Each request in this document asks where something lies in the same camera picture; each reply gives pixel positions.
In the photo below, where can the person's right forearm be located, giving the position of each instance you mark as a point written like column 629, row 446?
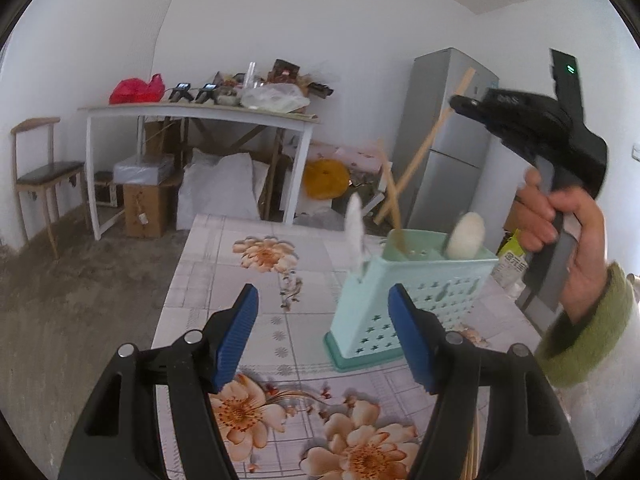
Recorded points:
column 590, row 340

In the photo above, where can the yellow and white rice bag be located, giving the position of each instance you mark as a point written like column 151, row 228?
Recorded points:
column 512, row 260

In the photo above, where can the brown box of clutter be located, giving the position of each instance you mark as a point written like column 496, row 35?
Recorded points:
column 287, row 72

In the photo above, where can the pink flat box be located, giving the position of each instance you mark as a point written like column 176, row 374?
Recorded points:
column 350, row 155

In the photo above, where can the clear plastic bag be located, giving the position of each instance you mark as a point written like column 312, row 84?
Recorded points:
column 275, row 97

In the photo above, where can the grey refrigerator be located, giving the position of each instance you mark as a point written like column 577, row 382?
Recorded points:
column 450, row 180

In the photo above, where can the person's right hand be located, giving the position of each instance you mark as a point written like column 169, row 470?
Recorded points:
column 592, row 245

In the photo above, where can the clear plastic tube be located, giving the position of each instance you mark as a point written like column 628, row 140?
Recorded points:
column 250, row 74

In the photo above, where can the cream round soup spoon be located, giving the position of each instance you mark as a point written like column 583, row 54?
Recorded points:
column 465, row 240

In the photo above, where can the floral tablecloth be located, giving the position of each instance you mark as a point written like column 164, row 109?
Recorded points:
column 210, row 280

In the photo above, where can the tall brown cardboard box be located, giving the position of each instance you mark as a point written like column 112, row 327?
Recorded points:
column 160, row 137

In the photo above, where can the white foam piece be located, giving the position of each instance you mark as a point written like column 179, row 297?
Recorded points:
column 385, row 180

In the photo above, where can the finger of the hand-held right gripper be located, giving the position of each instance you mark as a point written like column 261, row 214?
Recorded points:
column 475, row 107

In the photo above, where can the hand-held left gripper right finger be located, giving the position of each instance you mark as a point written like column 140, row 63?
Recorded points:
column 410, row 340

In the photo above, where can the mint green utensil holder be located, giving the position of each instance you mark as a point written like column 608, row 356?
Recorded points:
column 450, row 285

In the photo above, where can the wall switch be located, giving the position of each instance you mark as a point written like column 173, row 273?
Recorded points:
column 636, row 152

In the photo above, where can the small bowl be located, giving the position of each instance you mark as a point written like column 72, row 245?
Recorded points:
column 227, row 97

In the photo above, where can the red plastic bag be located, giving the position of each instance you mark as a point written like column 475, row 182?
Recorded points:
column 132, row 91

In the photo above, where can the wooden chair with dark seat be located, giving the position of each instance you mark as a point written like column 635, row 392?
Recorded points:
column 47, row 172

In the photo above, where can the white sack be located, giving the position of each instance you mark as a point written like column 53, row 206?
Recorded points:
column 220, row 190

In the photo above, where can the wrapped white box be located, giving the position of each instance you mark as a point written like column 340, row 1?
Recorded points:
column 142, row 169

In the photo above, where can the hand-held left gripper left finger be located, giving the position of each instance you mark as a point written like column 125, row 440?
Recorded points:
column 237, row 332

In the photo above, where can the small boxy appliance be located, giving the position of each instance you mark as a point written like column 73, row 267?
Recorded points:
column 107, row 190

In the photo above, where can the white translucent plastic spoon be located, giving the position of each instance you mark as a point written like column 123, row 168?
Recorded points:
column 355, row 230

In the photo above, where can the white side table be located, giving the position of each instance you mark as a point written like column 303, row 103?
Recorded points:
column 200, row 112

